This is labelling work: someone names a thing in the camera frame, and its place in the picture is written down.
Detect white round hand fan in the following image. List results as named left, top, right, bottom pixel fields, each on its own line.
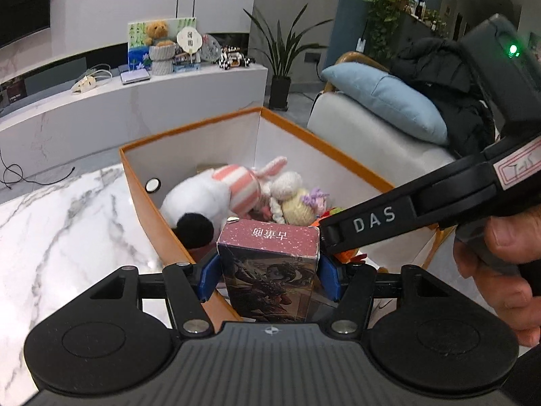
left=176, top=28, right=199, bottom=63

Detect orange storage box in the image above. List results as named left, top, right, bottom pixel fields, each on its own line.
left=119, top=107, right=458, bottom=323

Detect white armchair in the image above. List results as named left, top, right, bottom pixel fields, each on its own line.
left=306, top=52, right=462, bottom=192

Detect black cable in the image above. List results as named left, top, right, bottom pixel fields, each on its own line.
left=0, top=151, right=77, bottom=192

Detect small blue box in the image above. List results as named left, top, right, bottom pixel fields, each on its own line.
left=173, top=57, right=202, bottom=73

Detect light blue cushion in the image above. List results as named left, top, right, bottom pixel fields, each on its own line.
left=320, top=64, right=449, bottom=145

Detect black television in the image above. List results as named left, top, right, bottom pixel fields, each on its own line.
left=0, top=0, right=54, bottom=48

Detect black jacket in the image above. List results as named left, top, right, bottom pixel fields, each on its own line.
left=390, top=37, right=496, bottom=158

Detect white cables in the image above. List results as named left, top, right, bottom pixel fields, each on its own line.
left=82, top=64, right=113, bottom=84

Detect trailing ivy plant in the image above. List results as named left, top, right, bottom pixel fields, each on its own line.
left=358, top=0, right=414, bottom=59

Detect black white toy cars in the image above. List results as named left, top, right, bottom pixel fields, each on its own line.
left=216, top=46, right=257, bottom=71

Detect person's right hand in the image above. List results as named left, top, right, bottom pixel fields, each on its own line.
left=453, top=212, right=541, bottom=348

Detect silver laptop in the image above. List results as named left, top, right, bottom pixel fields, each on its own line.
left=119, top=67, right=152, bottom=86

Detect potted plant black pot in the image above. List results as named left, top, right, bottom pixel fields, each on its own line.
left=242, top=3, right=335, bottom=109

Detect illustrated card box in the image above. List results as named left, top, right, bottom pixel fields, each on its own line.
left=215, top=219, right=321, bottom=323

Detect brown teddy bear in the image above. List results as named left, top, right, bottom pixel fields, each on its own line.
left=145, top=21, right=175, bottom=48

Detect beige power strip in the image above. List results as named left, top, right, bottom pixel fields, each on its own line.
left=70, top=75, right=94, bottom=94

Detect white marble tv cabinet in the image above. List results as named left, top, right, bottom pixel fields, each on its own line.
left=0, top=63, right=269, bottom=179

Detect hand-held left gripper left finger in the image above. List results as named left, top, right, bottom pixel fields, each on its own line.
left=88, top=253, right=221, bottom=338

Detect green blue painted canvas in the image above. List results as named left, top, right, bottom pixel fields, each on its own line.
left=127, top=16, right=197, bottom=71

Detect red panda plush blue uniform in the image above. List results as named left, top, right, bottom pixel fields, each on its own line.
left=337, top=248, right=369, bottom=265

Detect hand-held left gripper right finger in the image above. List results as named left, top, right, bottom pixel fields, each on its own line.
left=316, top=253, right=449, bottom=338

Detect bottles on dark shelf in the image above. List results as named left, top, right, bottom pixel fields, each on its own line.
left=405, top=0, right=449, bottom=37

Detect white crochet bunny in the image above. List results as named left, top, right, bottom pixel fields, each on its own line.
left=253, top=156, right=331, bottom=226

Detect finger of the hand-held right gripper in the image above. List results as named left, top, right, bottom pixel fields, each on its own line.
left=318, top=187, right=437, bottom=258

